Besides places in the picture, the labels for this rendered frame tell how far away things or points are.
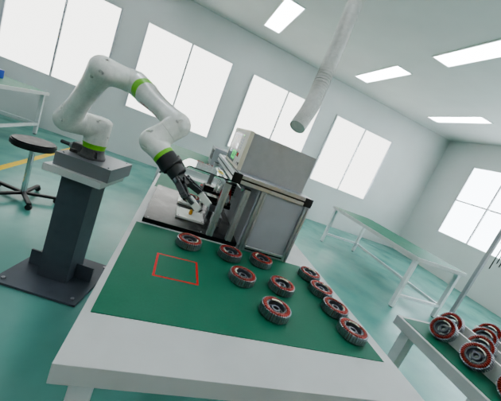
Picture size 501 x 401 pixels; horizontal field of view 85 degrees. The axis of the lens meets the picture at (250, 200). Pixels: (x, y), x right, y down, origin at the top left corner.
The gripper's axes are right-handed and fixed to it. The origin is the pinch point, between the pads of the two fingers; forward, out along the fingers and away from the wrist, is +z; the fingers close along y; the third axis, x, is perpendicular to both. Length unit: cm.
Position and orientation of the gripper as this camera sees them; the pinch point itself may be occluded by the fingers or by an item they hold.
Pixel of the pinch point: (203, 205)
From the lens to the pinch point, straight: 117.4
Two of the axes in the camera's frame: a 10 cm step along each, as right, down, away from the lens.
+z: 6.1, 7.9, 0.1
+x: 7.7, -6.0, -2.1
